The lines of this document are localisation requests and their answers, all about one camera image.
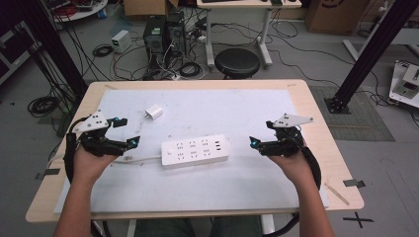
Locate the person's left hand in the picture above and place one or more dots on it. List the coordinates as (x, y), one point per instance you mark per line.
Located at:
(86, 166)

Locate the black tape cross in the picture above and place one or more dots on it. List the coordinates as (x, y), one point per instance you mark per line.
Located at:
(358, 220)

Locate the thin wooden stick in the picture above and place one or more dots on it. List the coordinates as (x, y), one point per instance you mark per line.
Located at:
(336, 194)

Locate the black round stool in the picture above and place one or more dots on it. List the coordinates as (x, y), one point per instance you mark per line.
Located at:
(237, 62)

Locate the grey floor mat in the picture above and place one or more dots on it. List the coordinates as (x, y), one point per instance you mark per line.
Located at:
(362, 121)

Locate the white power supply box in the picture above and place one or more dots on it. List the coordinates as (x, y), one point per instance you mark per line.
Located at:
(121, 41)

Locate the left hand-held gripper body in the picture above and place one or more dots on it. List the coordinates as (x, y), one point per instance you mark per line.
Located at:
(99, 146)

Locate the grey metal rack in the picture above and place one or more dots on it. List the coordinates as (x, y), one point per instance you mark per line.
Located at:
(16, 52)

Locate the white desk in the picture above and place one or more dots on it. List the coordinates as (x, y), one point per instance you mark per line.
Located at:
(250, 4)

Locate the black computer tower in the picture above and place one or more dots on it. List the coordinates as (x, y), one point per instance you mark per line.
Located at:
(176, 33)
(154, 39)

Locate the round white table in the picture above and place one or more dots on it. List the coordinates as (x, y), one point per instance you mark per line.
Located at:
(82, 11)

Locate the large cardboard box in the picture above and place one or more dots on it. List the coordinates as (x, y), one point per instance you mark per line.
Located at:
(336, 15)

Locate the black metal stand post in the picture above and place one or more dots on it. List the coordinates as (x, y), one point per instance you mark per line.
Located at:
(372, 52)
(49, 42)

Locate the person's right hand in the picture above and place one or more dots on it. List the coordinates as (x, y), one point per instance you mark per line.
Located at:
(296, 168)

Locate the white power strip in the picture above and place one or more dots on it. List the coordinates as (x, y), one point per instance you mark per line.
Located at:
(194, 151)

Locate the black tape strip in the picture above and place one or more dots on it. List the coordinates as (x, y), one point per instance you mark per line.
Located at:
(354, 183)
(49, 173)

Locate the white table mat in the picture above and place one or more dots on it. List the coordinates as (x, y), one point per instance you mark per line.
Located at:
(204, 191)

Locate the white charger plug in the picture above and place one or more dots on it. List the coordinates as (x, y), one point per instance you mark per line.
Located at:
(154, 112)

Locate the white machine part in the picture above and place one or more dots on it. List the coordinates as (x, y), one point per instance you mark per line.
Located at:
(405, 84)

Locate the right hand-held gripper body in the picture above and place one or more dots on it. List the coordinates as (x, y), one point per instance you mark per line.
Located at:
(286, 144)

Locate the wooden table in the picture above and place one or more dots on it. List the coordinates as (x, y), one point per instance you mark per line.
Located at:
(329, 158)

